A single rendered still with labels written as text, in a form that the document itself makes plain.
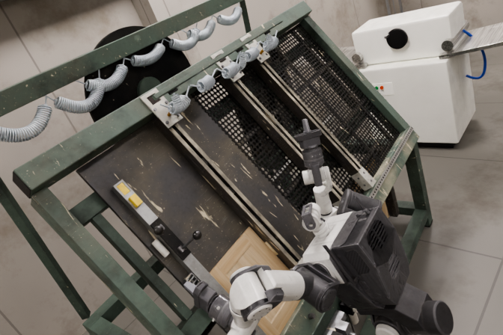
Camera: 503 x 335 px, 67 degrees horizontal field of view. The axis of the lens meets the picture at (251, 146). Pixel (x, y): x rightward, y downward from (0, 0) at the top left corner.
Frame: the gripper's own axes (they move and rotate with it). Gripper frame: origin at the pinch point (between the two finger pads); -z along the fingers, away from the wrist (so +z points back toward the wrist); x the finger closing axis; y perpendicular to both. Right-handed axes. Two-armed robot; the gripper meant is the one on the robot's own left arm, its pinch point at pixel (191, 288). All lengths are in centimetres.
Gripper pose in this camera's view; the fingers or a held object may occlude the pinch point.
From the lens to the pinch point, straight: 147.2
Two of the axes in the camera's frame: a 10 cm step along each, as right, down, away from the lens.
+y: 5.6, -5.2, 6.5
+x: -0.4, 7.6, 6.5
